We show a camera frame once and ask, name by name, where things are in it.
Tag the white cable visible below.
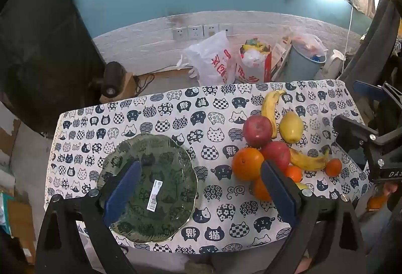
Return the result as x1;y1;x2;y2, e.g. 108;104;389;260
344;7;354;58

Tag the orange plastic bag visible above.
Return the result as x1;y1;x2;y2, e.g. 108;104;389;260
367;194;387;211

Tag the white kettle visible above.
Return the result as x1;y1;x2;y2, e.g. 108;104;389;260
314;49;346;80

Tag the black cable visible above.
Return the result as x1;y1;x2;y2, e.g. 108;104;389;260
133;73;155;95

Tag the small tangerine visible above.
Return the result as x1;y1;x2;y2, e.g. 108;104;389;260
324;158;343;177
284;165;303;183

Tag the black backdrop board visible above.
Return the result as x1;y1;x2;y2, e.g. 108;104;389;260
0;0;106;136

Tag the red apple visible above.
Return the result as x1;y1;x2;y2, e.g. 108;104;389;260
261;141;291;172
243;115;273;148

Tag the white peeling door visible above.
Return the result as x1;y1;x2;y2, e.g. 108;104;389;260
0;101;21;168

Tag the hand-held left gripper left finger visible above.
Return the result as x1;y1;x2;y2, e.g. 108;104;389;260
36;160;142;274

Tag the grey-blue trash bin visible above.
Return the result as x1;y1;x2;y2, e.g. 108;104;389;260
283;27;328;81

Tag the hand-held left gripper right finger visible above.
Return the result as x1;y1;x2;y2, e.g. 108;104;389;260
260;159;366;274

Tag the white plastic bag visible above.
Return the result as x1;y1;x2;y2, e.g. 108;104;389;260
176;30;237;86

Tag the cat-print tablecloth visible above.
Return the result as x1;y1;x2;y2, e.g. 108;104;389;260
44;79;373;254

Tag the yellow banana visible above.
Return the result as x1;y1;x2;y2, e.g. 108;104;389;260
261;89;287;139

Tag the dark grey metal stand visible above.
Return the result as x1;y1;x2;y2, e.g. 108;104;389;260
339;0;402;83

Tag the large orange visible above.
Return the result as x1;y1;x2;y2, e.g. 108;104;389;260
232;147;265;182

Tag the small cardboard box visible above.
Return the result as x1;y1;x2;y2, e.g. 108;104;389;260
100;71;137;103

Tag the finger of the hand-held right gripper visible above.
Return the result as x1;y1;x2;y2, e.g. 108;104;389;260
332;115;388;169
353;80;402;114

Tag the spotted brown banana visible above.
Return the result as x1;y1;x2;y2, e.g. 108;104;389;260
289;145;331;172

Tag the green glass plate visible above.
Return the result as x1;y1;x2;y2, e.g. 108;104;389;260
96;133;199;244

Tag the white cardboard carton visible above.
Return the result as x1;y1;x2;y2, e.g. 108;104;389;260
270;37;292;81

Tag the large cardboard box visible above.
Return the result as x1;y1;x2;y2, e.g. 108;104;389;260
0;186;36;265

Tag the red bag of trash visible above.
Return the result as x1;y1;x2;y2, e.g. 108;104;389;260
235;38;273;84

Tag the medium orange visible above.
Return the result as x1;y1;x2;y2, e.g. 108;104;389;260
253;176;273;202

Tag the person's right hand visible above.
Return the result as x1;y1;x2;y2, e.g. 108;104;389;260
381;181;401;199

